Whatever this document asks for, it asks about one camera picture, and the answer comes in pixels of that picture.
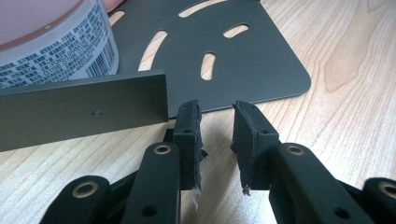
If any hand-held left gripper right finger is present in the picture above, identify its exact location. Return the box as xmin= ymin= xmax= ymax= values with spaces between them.
xmin=230 ymin=100 xmax=280 ymax=197

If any dark grey metal corner shelf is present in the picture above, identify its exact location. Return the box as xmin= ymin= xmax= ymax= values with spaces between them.
xmin=0 ymin=0 xmax=312 ymax=153

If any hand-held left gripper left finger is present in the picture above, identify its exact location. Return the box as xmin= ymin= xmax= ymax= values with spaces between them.
xmin=172 ymin=99 xmax=208 ymax=210

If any pink jar with white lid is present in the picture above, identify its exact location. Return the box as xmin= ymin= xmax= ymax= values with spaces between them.
xmin=0 ymin=0 xmax=120 ymax=91

